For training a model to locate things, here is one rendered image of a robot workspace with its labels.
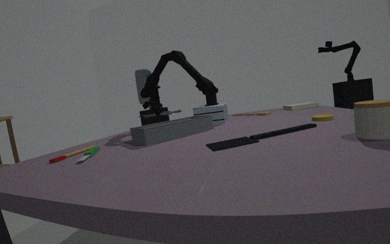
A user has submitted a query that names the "white canister with wooden lid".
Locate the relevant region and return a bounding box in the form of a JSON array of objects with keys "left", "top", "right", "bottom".
[{"left": 354, "top": 99, "right": 390, "bottom": 140}]

